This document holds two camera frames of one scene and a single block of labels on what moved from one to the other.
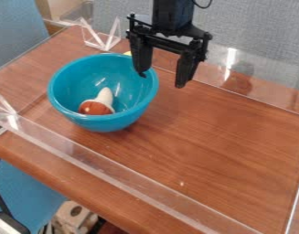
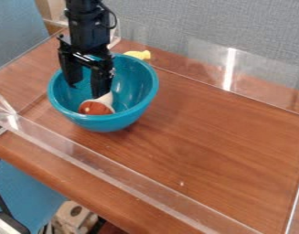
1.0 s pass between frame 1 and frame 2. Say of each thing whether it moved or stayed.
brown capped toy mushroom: stayed
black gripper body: moved
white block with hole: stayed
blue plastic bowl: stayed
